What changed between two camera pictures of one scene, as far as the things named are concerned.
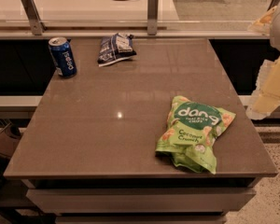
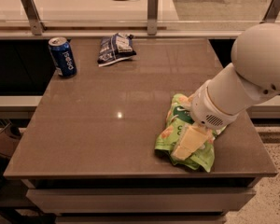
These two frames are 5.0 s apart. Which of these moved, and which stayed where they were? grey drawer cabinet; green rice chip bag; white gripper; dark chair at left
Moved: white gripper
Stayed: green rice chip bag; dark chair at left; grey drawer cabinet
